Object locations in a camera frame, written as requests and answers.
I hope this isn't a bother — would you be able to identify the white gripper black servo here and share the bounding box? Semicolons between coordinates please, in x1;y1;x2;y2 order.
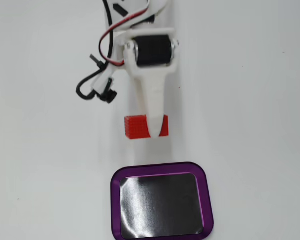
116;26;180;139

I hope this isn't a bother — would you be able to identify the red studded block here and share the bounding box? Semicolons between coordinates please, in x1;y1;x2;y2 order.
124;114;170;139

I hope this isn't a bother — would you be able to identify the purple metal tray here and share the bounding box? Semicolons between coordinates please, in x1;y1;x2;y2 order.
110;161;215;239

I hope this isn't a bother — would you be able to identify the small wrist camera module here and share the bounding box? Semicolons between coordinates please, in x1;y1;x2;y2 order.
89;67;119;105

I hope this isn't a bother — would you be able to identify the black cable tie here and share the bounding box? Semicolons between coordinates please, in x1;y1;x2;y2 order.
89;54;103;68

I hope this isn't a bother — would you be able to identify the black cable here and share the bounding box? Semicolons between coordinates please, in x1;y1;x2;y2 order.
75;0;116;101

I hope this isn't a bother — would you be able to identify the red white black servo wire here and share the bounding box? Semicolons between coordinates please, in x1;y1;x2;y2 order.
98;0;152;67

